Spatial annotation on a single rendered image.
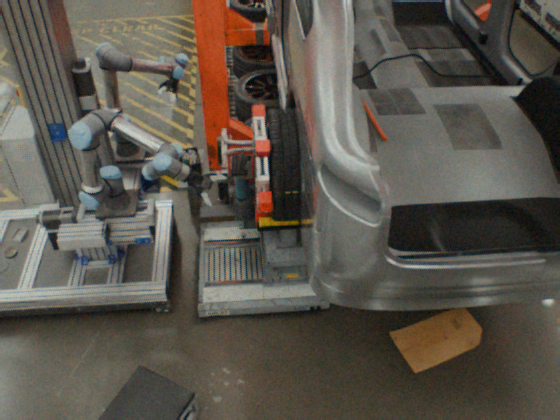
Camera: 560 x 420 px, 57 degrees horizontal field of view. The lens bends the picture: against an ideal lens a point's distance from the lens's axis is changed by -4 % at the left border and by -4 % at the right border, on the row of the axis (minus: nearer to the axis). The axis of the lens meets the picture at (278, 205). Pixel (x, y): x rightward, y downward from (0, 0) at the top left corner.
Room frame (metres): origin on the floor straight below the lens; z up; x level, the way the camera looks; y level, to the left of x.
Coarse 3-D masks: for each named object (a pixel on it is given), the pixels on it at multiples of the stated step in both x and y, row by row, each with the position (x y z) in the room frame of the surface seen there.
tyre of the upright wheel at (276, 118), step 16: (272, 112) 2.57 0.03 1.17; (288, 112) 2.57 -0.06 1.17; (272, 128) 2.42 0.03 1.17; (288, 128) 2.42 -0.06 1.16; (272, 144) 2.33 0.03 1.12; (288, 144) 2.33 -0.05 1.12; (272, 160) 2.28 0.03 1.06; (288, 160) 2.26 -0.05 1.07; (272, 176) 2.24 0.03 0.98; (288, 176) 2.21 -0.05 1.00; (288, 192) 2.18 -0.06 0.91; (272, 208) 2.26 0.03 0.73; (288, 208) 2.18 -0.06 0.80
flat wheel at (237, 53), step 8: (240, 48) 4.78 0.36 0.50; (248, 48) 4.92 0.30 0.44; (256, 48) 4.84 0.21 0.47; (264, 48) 4.83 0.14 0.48; (232, 56) 4.73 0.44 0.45; (240, 56) 4.61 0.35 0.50; (248, 56) 4.66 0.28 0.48; (256, 56) 4.98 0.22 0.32; (264, 56) 4.69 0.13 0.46; (272, 56) 4.71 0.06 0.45; (240, 64) 4.55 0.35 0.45; (248, 64) 4.48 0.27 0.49; (256, 64) 4.46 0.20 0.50; (264, 64) 4.45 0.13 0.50; (272, 64) 4.45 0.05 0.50; (240, 72) 4.55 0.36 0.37; (248, 72) 4.48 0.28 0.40
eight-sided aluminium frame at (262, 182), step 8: (256, 120) 2.57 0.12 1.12; (264, 120) 2.57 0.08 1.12; (256, 128) 2.49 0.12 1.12; (264, 128) 2.49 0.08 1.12; (256, 136) 2.41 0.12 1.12; (264, 136) 2.41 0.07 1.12; (256, 160) 2.30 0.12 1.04; (264, 160) 2.30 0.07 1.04; (256, 176) 2.26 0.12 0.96; (264, 176) 2.24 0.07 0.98; (256, 184) 2.59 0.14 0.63; (264, 184) 2.22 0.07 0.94; (256, 192) 2.53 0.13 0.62; (256, 200) 2.48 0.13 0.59
